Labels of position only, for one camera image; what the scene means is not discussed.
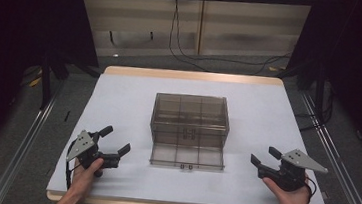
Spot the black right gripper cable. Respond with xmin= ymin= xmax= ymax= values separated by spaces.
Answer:
xmin=302 ymin=175 xmax=319 ymax=204

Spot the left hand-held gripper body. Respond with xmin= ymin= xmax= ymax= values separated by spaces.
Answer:
xmin=63 ymin=128 xmax=124 ymax=180

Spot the transparent brown drawer cabinet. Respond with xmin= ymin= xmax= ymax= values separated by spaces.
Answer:
xmin=147 ymin=90 xmax=234 ymax=152

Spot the transparent brown plastic drawer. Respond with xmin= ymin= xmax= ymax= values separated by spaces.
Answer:
xmin=149 ymin=140 xmax=228 ymax=174

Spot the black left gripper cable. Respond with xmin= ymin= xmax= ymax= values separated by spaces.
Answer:
xmin=62 ymin=140 xmax=83 ymax=191

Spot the person's left hand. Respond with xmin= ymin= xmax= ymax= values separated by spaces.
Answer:
xmin=67 ymin=154 xmax=105 ymax=201

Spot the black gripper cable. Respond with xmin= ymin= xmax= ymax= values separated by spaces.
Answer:
xmin=302 ymin=175 xmax=319 ymax=204
xmin=62 ymin=140 xmax=83 ymax=191

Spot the metal floor rail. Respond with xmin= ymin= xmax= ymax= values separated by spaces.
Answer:
xmin=289 ymin=89 xmax=362 ymax=204
xmin=0 ymin=74 xmax=68 ymax=204

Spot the black metal stand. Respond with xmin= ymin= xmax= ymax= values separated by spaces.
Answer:
xmin=274 ymin=55 xmax=331 ymax=114
xmin=35 ymin=42 xmax=104 ymax=116

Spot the white table cover sheet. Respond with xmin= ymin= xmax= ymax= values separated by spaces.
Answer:
xmin=46 ymin=63 xmax=341 ymax=204

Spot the black floor cable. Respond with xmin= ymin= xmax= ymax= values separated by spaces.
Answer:
xmin=293 ymin=92 xmax=335 ymax=135

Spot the person's right hand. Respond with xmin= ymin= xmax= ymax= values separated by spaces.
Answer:
xmin=259 ymin=176 xmax=314 ymax=204

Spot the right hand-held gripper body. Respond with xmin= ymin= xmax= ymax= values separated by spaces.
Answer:
xmin=255 ymin=145 xmax=331 ymax=196

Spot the black wall cable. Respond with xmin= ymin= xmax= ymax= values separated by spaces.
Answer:
xmin=170 ymin=0 xmax=296 ymax=71
xmin=165 ymin=0 xmax=217 ymax=74

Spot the black curtain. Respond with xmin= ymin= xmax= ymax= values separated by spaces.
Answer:
xmin=277 ymin=0 xmax=362 ymax=169
xmin=0 ymin=0 xmax=106 ymax=187

